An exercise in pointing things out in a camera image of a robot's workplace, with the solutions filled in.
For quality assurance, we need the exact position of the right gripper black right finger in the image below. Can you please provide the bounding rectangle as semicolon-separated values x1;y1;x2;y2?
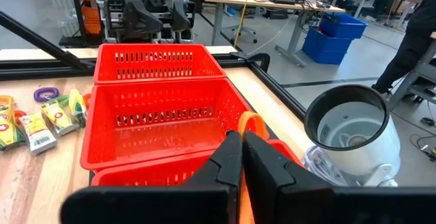
243;131;334;224

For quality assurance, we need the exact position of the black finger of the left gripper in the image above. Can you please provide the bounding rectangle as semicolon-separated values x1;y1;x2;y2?
172;0;192;33
123;0;164;42

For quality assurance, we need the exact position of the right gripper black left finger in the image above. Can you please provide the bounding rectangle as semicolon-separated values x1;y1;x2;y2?
185;130;245;189

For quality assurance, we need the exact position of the orange rubber band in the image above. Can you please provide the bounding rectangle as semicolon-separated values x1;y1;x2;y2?
237;110;270;224

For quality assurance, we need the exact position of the yellow green crayon pack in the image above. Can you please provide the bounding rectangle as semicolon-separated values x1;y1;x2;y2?
0;113;27;152
0;95;16;120
67;88;88;128
40;96;80;138

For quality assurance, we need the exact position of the purple spiral coil keychain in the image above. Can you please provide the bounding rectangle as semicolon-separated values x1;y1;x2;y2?
33;86;61;103

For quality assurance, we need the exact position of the clear plastic snack bag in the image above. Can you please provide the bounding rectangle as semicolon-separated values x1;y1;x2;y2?
18;112;58;156

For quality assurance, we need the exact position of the orange black shelf rack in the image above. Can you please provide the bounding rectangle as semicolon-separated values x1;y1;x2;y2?
67;0;104;46

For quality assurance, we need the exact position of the red plastic slotted basket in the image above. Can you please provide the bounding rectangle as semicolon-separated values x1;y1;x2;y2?
93;42;227;85
90;138;305;188
80;77;270;173

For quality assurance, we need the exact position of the white cylindrical appliance black rim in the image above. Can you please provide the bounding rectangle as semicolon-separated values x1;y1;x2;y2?
303;83;402;187

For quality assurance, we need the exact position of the blue plastic bin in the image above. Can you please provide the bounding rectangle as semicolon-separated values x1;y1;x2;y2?
301;25;354;65
319;12;369;41

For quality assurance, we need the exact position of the black metal mesh riser stand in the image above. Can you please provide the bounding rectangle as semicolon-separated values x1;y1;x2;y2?
87;76;279;187

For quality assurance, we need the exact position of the person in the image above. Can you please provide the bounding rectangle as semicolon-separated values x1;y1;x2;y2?
371;0;436;95

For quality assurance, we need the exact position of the white coiled power cable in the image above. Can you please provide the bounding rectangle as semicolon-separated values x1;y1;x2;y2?
300;144;362;187

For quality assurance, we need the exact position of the yellow hanging cable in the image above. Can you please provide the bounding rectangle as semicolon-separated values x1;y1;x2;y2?
232;0;255;48

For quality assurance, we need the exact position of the black aluminium table frame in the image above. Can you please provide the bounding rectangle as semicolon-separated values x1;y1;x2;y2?
0;10;307;123

